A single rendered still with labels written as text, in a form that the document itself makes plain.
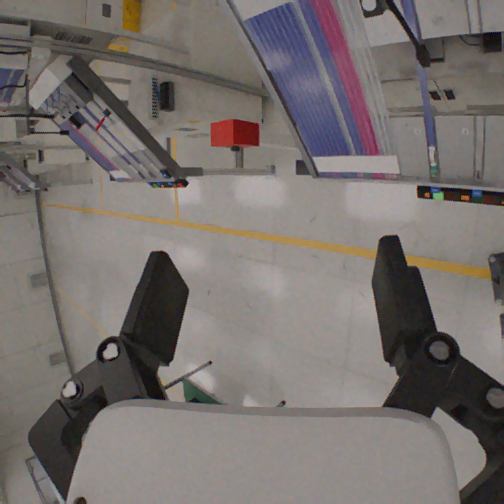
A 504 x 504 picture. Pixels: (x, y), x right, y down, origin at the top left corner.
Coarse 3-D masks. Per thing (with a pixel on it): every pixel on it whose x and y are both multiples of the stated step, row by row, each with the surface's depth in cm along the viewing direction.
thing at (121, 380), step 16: (112, 336) 10; (96, 352) 10; (112, 352) 10; (128, 352) 10; (112, 368) 9; (128, 368) 9; (112, 384) 9; (128, 384) 9; (144, 384) 11; (160, 384) 11; (112, 400) 8
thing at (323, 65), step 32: (320, 0) 48; (352, 0) 45; (256, 32) 60; (288, 32) 57; (320, 32) 54; (352, 32) 50; (288, 64) 64; (320, 64) 60; (352, 64) 57; (288, 96) 72; (320, 96) 68; (352, 96) 64; (320, 128) 77; (352, 128) 71; (384, 128) 67; (320, 160) 87; (352, 160) 81; (384, 160) 75
